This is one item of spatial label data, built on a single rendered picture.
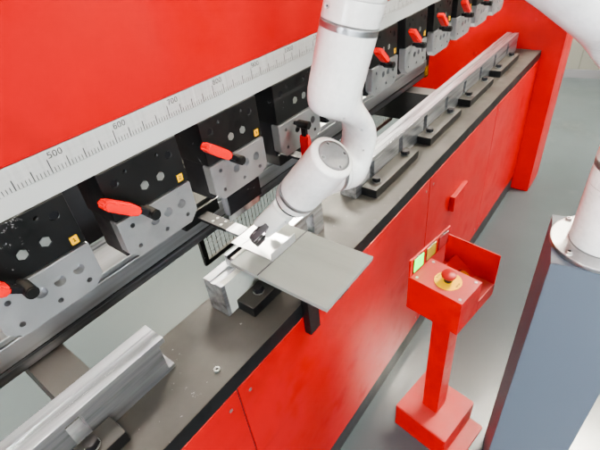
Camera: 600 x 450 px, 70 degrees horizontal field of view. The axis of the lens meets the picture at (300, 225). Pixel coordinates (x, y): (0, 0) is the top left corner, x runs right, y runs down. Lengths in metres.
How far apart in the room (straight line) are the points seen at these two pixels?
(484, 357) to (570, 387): 0.84
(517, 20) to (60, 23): 2.47
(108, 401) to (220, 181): 0.45
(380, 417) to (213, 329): 1.01
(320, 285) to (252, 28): 0.51
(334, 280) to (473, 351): 1.28
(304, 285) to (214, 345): 0.25
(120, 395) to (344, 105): 0.66
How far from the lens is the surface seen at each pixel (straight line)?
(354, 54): 0.67
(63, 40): 0.66
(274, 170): 1.41
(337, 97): 0.69
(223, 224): 1.09
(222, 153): 0.78
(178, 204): 0.81
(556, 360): 1.21
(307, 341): 1.14
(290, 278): 0.91
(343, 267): 0.92
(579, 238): 1.03
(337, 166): 0.73
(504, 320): 2.24
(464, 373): 2.01
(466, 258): 1.35
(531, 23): 2.81
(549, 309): 1.09
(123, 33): 0.70
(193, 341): 1.02
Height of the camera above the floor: 1.62
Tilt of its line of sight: 36 degrees down
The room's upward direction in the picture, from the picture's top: 7 degrees counter-clockwise
